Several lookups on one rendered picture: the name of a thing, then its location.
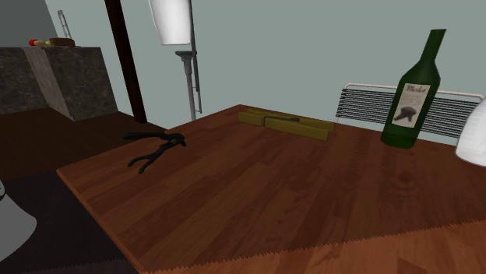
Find floor lamp with white shade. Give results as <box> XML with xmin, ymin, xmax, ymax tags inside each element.
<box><xmin>147</xmin><ymin>0</ymin><xmax>203</xmax><ymax>121</ymax></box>

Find chair with black slatted back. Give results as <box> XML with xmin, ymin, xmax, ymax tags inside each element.
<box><xmin>335</xmin><ymin>83</ymin><xmax>485</xmax><ymax>140</ymax></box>

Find dark marble counter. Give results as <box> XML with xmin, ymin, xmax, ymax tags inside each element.
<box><xmin>0</xmin><ymin>9</ymin><xmax>119</xmax><ymax>122</ymax></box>

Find dark wooden post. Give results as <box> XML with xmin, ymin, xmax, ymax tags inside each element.
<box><xmin>104</xmin><ymin>0</ymin><xmax>148</xmax><ymax>125</ymax></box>

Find black hinged hand tool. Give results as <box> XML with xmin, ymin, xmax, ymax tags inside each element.
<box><xmin>122</xmin><ymin>130</ymin><xmax>188</xmax><ymax>175</ymax></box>

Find green wine bottle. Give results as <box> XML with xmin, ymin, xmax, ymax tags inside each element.
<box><xmin>380</xmin><ymin>28</ymin><xmax>447</xmax><ymax>149</ymax></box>

